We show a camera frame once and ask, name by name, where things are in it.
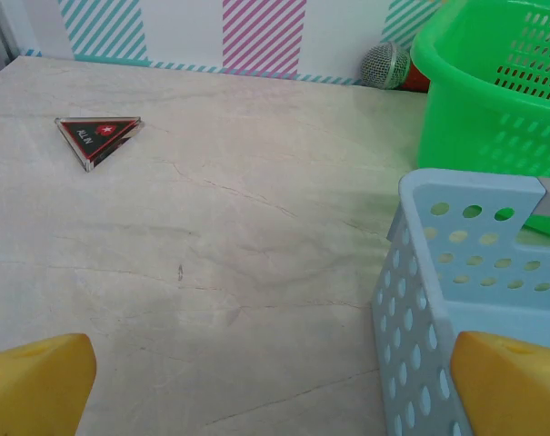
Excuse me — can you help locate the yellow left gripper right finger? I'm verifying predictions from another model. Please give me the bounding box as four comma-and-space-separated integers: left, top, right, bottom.
450, 330, 550, 436

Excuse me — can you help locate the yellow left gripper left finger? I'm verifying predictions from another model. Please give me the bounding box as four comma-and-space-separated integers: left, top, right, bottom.
0, 333, 97, 436

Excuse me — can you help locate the silver mesh microphone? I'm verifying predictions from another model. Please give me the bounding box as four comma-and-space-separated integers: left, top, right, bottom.
359, 41, 433, 92

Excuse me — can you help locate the green plastic basket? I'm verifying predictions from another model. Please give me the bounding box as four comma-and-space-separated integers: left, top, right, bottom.
409, 0, 550, 242

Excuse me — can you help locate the light blue plastic basket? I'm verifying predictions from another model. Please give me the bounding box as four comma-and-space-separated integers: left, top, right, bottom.
371, 168, 550, 436

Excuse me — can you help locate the black red triangular token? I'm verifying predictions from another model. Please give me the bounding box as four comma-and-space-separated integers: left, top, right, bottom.
55, 116, 145, 173

